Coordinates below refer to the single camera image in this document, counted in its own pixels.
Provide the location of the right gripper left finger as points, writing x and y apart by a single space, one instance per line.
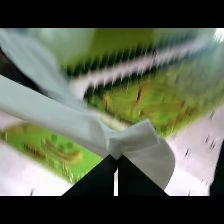
98 181

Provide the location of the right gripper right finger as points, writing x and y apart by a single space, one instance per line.
135 182

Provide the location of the pale blue shirt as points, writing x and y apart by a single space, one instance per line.
56 110

